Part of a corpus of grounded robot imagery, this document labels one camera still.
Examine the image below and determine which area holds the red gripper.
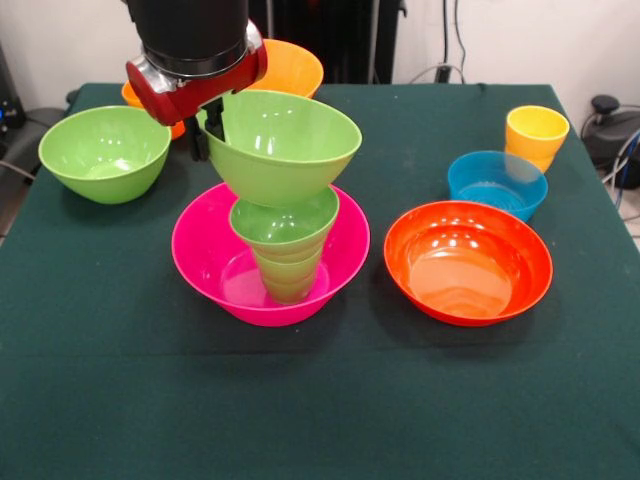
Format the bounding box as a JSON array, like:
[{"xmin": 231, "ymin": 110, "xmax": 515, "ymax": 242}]
[{"xmin": 125, "ymin": 22, "xmax": 269, "ymax": 163}]

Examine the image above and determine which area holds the large green plastic bowl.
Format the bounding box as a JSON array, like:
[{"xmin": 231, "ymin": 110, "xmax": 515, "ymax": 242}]
[
  {"xmin": 196, "ymin": 89, "xmax": 363, "ymax": 209},
  {"xmin": 38, "ymin": 104, "xmax": 173, "ymax": 205}
]

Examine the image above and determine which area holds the small green plastic bowl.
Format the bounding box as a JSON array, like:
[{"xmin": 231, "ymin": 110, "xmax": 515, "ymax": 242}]
[{"xmin": 228, "ymin": 187, "xmax": 341, "ymax": 251}]

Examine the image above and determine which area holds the pink plastic bowl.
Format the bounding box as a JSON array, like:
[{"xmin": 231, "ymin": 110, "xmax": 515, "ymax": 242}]
[{"xmin": 171, "ymin": 182, "xmax": 372, "ymax": 328}]

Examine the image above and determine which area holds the yellow plastic cup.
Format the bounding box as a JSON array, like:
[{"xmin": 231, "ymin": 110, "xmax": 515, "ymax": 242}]
[{"xmin": 505, "ymin": 104, "xmax": 571, "ymax": 175}]

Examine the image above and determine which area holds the black computer tower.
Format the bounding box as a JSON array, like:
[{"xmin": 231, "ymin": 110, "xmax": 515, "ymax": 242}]
[{"xmin": 0, "ymin": 42, "xmax": 27, "ymax": 131}]

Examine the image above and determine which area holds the orange plastic cup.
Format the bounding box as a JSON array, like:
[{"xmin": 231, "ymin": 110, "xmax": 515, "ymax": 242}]
[{"xmin": 121, "ymin": 80, "xmax": 187, "ymax": 140}]

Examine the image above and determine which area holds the large orange plastic bowl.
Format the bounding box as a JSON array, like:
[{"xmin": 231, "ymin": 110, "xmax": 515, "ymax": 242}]
[{"xmin": 239, "ymin": 38, "xmax": 325, "ymax": 100}]

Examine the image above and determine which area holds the dark grey floor case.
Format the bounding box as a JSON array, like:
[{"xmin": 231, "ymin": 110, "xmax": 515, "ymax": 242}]
[{"xmin": 0, "ymin": 107, "xmax": 66, "ymax": 174}]

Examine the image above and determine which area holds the dark green table cloth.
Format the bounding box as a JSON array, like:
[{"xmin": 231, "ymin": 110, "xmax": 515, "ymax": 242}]
[{"xmin": 0, "ymin": 82, "xmax": 640, "ymax": 480}]

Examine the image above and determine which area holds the red plastic bowl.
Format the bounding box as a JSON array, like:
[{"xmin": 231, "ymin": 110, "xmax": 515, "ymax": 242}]
[{"xmin": 383, "ymin": 200, "xmax": 554, "ymax": 328}]

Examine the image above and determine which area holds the blue plastic bowl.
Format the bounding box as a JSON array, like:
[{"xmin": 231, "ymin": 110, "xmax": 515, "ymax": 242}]
[{"xmin": 446, "ymin": 150, "xmax": 549, "ymax": 223}]

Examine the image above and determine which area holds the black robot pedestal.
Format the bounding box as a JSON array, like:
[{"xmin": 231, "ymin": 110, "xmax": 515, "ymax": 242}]
[{"xmin": 259, "ymin": 0, "xmax": 401, "ymax": 85}]

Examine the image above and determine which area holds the black wall cable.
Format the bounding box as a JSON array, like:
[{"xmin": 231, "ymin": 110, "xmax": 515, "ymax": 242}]
[{"xmin": 452, "ymin": 0, "xmax": 469, "ymax": 71}]

